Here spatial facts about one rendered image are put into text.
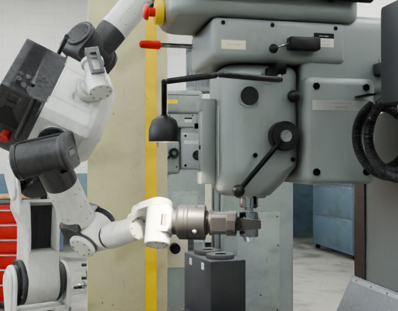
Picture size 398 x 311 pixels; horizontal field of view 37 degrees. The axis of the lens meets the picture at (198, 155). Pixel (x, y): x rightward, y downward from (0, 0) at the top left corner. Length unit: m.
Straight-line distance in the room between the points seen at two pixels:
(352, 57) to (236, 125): 0.34
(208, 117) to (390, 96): 0.44
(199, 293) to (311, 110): 0.76
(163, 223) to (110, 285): 1.76
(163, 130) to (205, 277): 0.67
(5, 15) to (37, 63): 9.05
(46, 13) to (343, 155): 9.50
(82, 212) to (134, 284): 1.63
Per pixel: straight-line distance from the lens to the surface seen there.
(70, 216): 1.67
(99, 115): 1.69
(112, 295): 3.26
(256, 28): 1.44
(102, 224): 1.72
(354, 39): 1.55
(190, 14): 1.42
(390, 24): 1.33
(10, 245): 5.98
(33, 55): 1.75
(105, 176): 3.19
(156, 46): 1.59
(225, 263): 1.87
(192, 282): 2.00
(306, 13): 1.49
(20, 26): 10.72
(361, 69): 1.54
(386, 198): 1.66
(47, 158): 1.55
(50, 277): 1.98
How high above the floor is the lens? 1.39
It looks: 1 degrees up
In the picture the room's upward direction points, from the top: straight up
